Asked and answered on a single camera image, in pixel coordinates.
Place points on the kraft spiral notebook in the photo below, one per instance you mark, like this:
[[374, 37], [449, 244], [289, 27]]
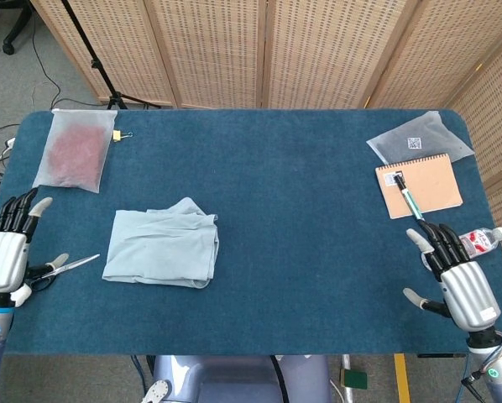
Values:
[[433, 189]]

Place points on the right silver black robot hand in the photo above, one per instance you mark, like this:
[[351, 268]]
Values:
[[469, 294]]

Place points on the black green marker pen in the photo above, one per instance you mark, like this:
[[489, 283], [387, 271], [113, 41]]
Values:
[[408, 199]]

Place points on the black tripod stand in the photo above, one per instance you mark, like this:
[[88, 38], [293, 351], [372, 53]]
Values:
[[95, 63]]

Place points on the yellow floor tape strip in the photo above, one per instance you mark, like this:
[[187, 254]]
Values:
[[402, 378]]

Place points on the clear plastic water bottle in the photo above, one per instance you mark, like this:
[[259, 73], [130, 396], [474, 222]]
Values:
[[484, 240]]

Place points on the pale green T-shirt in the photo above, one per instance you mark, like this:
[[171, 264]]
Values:
[[158, 247]]

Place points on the green block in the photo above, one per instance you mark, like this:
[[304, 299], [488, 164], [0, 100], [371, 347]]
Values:
[[356, 379]]

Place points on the yellow binder clip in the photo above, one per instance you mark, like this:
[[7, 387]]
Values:
[[117, 135]]

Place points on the blue carpet table cover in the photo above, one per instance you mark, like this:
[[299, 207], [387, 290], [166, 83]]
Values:
[[297, 210]]

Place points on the black office chair base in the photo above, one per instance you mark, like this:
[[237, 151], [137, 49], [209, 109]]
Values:
[[14, 29]]

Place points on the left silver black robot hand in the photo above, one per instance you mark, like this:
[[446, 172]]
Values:
[[3, 262]]

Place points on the wooden woven folding screen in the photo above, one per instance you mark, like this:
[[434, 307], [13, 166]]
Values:
[[318, 50]]

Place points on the blue-grey robot torso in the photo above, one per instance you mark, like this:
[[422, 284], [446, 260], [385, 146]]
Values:
[[234, 378]]

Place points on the grey frosted bag QR label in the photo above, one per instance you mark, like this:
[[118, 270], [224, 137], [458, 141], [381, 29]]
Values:
[[427, 134]]

